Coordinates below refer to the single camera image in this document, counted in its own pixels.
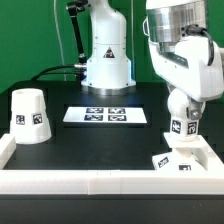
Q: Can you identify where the white lamp shade cone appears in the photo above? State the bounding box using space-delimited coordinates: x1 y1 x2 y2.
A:
10 88 51 144

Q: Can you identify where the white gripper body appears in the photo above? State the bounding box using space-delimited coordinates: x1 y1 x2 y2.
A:
148 36 224 102

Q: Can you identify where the white lamp base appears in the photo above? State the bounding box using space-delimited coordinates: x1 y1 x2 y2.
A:
152 132 205 172

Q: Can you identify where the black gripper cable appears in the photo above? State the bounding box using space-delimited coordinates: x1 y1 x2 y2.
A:
184 23 216 67

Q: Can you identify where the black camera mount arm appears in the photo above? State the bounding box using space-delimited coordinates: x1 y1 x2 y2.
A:
66 0 88 64

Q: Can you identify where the white U-shaped fence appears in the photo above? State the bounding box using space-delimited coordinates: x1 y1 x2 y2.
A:
0 134 224 195

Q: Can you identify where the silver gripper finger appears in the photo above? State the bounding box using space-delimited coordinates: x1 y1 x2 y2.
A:
187 99 206 120

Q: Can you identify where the white marker tag sheet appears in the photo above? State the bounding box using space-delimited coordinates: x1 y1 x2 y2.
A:
63 107 147 124

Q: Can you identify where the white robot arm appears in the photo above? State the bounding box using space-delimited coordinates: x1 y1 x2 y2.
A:
82 0 224 119

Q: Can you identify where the white lamp bulb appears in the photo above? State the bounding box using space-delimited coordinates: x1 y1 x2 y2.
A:
167 88 199 141

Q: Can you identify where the white thin cable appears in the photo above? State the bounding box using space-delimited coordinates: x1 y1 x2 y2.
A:
53 0 68 82

